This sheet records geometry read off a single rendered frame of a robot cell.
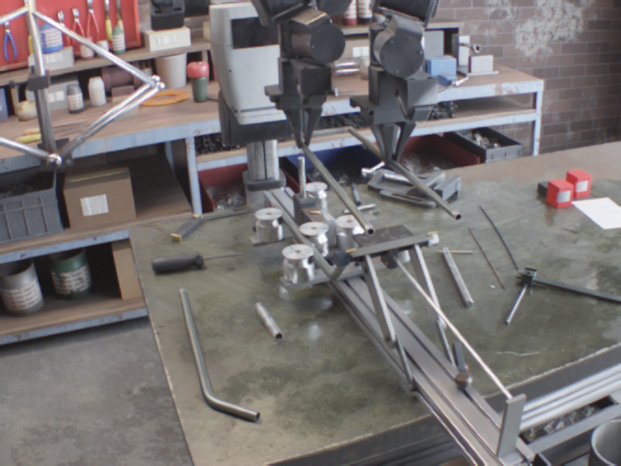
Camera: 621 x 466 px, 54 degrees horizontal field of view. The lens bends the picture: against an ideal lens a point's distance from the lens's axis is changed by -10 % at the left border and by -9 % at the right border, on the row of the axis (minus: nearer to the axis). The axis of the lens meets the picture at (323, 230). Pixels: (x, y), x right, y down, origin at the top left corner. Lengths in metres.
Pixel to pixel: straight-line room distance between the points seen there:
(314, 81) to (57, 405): 1.78
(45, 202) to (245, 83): 1.09
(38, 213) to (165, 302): 1.43
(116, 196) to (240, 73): 0.99
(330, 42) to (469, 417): 0.53
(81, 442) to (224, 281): 1.19
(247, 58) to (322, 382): 0.97
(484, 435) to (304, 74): 0.53
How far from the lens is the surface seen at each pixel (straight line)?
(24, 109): 2.85
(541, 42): 4.05
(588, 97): 4.41
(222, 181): 3.01
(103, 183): 2.49
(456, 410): 0.85
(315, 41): 0.91
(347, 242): 1.16
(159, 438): 2.19
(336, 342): 1.01
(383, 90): 0.89
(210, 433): 0.87
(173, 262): 1.23
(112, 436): 2.24
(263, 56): 1.68
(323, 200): 1.43
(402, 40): 0.82
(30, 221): 2.54
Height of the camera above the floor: 1.47
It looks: 26 degrees down
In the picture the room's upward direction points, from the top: 2 degrees counter-clockwise
